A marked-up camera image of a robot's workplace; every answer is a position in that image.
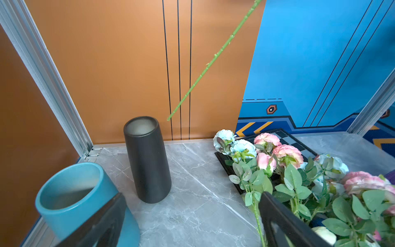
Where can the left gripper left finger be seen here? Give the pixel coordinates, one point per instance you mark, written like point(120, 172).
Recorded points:
point(102, 229)

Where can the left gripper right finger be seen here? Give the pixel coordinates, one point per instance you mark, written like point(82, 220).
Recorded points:
point(282, 228)

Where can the bunch of pink flowers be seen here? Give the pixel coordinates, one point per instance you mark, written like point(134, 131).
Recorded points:
point(344, 208)

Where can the peach double bloom stem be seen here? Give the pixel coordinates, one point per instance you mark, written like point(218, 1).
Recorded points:
point(216, 56)

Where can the teal ceramic vase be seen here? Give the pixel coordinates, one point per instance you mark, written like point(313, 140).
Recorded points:
point(70, 197)

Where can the black cylindrical vase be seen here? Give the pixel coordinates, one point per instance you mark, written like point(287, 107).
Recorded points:
point(148, 159)

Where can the blue purple glass vase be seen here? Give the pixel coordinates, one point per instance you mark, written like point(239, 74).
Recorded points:
point(391, 177)

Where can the right aluminium corner post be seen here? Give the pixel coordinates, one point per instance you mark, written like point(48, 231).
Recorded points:
point(375, 108)

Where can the aluminium corner post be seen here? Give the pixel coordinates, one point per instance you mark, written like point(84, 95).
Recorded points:
point(375, 108)
point(20, 27)

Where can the left aluminium corner post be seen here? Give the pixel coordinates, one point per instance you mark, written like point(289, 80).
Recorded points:
point(20, 27)

